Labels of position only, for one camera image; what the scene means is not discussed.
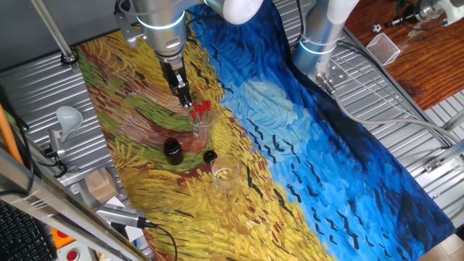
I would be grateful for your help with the clear plastic box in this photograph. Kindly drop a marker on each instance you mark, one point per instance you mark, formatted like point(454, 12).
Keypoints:
point(382, 49)

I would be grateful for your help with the painted wheatfield print cloth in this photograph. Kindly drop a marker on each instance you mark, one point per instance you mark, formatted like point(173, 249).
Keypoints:
point(326, 163)

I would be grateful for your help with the orange box red button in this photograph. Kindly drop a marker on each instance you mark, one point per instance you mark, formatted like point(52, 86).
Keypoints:
point(59, 237)

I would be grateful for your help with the red bulb glass dropper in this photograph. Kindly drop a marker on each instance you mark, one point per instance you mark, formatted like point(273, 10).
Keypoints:
point(196, 106)
point(204, 105)
point(209, 105)
point(193, 115)
point(201, 110)

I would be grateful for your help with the clear dropper beaker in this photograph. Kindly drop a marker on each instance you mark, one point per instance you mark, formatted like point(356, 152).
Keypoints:
point(203, 133)

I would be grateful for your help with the silver bracket with black connector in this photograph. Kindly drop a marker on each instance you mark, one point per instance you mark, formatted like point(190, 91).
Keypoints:
point(128, 32)

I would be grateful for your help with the clear beaker with liquid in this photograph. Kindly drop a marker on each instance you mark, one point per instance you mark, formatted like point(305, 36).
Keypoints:
point(225, 181)

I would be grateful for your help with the aluminium profile bar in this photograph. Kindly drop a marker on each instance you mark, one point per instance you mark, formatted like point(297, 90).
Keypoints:
point(453, 121)

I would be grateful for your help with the small cardboard box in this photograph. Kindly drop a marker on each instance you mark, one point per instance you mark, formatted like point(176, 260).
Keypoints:
point(101, 185)

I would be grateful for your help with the grey box red button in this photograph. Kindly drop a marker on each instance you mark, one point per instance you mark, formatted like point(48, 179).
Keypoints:
point(72, 253)

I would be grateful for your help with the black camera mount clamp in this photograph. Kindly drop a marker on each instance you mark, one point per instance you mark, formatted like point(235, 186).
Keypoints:
point(54, 154)

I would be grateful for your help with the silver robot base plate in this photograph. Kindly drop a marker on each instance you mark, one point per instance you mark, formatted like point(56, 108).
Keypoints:
point(335, 74)

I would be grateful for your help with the black keyboard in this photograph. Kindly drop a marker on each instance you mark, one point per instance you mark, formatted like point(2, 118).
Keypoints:
point(21, 235)

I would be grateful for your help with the white plastic funnel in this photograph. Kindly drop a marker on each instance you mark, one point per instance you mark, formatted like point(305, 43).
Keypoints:
point(69, 117)

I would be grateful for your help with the small black white ball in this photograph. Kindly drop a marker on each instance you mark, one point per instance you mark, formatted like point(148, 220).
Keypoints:
point(377, 28)

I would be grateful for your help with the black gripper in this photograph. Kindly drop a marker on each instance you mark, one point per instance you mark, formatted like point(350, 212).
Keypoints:
point(170, 72)

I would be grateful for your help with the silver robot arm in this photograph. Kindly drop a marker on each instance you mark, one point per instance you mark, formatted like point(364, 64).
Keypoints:
point(163, 25)

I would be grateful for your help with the black bottle cap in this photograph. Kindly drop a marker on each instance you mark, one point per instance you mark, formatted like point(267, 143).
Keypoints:
point(210, 156)

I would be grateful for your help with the brown glass bottle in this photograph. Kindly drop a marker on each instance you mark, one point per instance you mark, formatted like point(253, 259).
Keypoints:
point(173, 154)

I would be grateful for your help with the orange pole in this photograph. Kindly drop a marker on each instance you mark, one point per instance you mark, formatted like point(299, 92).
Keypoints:
point(7, 134)

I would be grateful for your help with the silver depth camera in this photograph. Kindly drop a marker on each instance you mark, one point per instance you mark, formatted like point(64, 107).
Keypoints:
point(119, 216)
point(56, 139)

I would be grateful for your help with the aluminium frame beam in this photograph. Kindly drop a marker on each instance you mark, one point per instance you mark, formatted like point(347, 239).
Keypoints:
point(36, 195)

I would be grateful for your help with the grey metal pole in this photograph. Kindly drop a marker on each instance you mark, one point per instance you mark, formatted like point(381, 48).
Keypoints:
point(54, 32)

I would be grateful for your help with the aluminium profile bracket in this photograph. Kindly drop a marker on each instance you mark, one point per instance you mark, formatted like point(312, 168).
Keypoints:
point(444, 157)

